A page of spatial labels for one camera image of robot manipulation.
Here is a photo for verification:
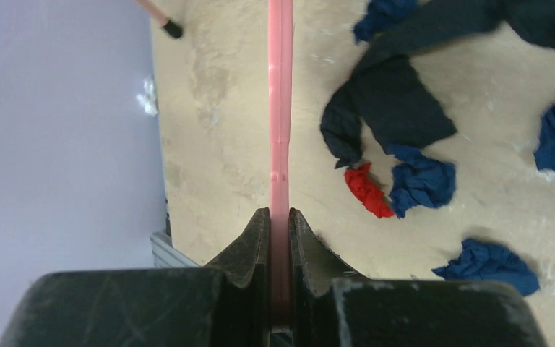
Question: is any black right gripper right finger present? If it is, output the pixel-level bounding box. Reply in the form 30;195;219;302
289;209;546;346

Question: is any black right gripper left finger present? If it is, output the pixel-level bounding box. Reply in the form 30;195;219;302
0;208;270;346

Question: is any pink hand brush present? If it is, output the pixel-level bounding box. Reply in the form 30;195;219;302
267;0;293;330

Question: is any red paper scrap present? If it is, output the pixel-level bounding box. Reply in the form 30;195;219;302
344;162;395;218

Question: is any blue paper scrap small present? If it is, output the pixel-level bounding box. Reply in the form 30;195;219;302
388;144;456;218

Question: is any blue paper scrap centre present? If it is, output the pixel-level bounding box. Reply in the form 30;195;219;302
431;238;541;296

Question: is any white paper scrap off table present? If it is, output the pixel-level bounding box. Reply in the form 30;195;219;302
136;76;159;118

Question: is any pink music stand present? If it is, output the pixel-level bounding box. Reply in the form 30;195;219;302
134;0;184;40

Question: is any aluminium frame rail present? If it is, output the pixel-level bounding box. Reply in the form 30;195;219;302
150;199;199;268

